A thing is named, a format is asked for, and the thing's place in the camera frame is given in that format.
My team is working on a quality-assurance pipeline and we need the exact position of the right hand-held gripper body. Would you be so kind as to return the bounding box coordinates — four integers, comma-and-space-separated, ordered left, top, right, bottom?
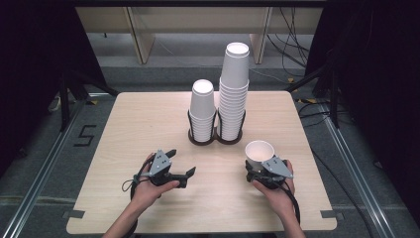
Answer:
245, 155, 295, 191

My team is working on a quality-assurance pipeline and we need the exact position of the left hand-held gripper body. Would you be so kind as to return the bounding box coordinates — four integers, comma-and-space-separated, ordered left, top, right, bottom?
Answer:
132, 149, 190, 190

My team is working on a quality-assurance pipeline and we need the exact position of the single white paper cup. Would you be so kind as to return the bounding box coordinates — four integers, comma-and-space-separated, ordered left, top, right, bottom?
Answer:
244, 140, 275, 172

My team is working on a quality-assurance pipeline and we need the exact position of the black wire cup holder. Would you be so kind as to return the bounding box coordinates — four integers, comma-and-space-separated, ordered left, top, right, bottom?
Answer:
187, 108, 247, 147

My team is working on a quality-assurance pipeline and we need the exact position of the stack of white paper cups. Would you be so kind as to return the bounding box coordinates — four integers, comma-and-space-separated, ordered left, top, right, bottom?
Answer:
218, 42, 251, 142
189, 78, 217, 143

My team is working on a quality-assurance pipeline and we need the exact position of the person's left hand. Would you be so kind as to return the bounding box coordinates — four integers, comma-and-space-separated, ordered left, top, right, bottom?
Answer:
130, 152, 181, 212

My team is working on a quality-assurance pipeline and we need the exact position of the person's right hand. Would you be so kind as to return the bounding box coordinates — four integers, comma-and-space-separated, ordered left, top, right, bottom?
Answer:
252, 159, 296, 217

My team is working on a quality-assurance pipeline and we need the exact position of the black metal stand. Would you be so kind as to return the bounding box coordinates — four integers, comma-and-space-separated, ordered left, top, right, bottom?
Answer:
285, 49, 341, 128
58, 70, 120, 132

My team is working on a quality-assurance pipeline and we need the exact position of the pale background desk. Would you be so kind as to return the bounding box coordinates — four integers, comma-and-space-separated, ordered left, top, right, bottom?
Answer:
75, 6, 325, 65

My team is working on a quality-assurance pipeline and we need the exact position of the dark curtain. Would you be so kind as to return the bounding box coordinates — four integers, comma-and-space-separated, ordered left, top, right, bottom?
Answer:
0, 0, 107, 173
305, 0, 420, 212

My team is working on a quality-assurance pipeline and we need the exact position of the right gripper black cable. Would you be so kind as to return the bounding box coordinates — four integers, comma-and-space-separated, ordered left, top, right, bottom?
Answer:
261, 178, 302, 226

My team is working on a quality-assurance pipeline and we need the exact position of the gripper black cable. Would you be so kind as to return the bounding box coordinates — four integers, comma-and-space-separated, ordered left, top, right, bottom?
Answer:
261, 178, 302, 226
121, 155, 157, 238

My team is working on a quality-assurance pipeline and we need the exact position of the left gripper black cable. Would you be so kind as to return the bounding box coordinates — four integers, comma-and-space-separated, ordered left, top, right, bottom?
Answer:
121, 155, 157, 238

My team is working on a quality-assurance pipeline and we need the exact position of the black floor cable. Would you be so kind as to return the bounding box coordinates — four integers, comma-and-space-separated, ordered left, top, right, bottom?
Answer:
310, 148, 374, 238

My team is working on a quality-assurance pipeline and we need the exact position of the aluminium floor rail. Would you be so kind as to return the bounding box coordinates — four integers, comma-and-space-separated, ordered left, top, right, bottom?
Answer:
0, 98, 90, 238
316, 102, 394, 238

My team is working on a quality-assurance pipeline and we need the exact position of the black power cable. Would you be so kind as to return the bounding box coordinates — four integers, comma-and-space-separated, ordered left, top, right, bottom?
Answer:
265, 6, 311, 68

